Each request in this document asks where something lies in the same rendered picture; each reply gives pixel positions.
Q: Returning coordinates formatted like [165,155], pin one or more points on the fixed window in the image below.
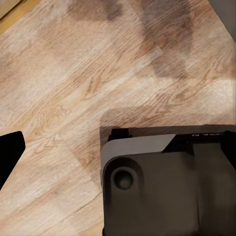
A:
[13,10]

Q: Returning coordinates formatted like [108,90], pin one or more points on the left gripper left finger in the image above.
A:
[12,147]

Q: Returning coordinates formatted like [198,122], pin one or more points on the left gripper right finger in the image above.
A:
[228,146]

